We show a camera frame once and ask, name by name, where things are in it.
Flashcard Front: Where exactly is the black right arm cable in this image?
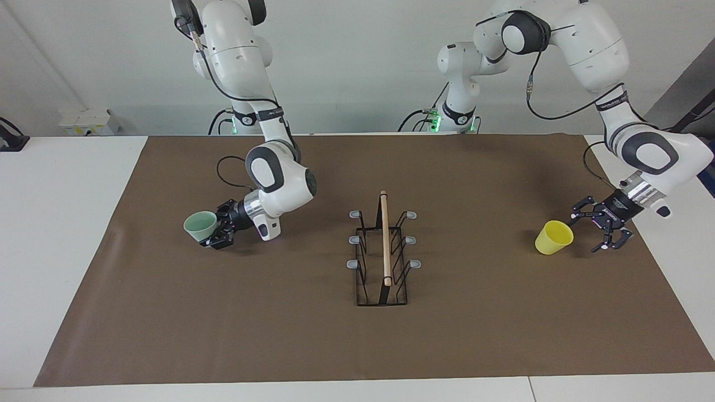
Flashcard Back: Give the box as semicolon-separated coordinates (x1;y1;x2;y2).
173;14;287;190

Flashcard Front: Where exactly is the black wire cup rack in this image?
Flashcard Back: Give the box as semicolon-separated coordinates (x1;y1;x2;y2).
347;190;422;307

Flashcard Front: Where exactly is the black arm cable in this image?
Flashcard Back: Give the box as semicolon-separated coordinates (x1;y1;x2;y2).
173;14;287;190
475;8;649;190

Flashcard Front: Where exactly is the yellow plastic cup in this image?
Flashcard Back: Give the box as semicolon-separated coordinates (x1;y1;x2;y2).
535;220;574;256

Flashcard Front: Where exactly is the black base cable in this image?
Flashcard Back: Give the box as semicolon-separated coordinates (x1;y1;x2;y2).
398;84;450;133
208;109;234;136

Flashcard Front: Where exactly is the white wall power box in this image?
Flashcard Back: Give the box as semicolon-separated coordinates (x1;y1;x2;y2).
59;108;121;136

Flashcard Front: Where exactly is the black table clamp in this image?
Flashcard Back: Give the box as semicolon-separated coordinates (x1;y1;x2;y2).
0;117;30;152

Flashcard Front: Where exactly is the light green plastic cup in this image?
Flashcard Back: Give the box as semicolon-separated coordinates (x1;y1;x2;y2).
183;211;218;243

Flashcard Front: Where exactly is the black stand pole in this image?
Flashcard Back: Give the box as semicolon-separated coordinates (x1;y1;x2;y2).
659;89;715;135

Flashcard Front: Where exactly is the brown table mat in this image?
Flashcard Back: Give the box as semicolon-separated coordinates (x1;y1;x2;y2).
34;134;715;387

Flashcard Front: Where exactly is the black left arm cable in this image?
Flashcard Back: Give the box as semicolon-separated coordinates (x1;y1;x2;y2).
475;8;649;190

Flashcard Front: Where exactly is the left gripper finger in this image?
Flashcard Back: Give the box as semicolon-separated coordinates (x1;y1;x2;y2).
568;195;596;226
592;226;635;253

